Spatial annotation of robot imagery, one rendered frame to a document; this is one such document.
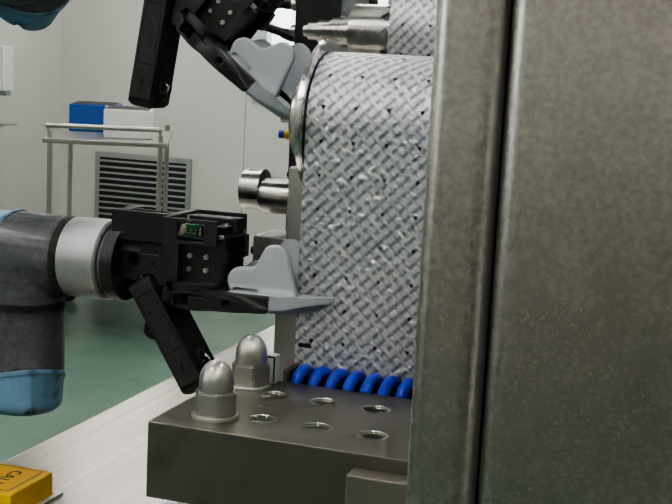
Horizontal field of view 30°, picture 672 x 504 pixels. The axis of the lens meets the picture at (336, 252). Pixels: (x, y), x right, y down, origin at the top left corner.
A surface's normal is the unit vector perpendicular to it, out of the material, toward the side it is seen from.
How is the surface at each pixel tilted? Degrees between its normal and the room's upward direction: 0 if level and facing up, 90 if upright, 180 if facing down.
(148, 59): 89
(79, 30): 90
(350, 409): 0
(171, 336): 88
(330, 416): 0
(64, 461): 0
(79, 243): 61
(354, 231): 90
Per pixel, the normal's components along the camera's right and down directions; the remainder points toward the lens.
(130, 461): 0.05, -0.99
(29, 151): 0.95, 0.10
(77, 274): -0.32, 0.31
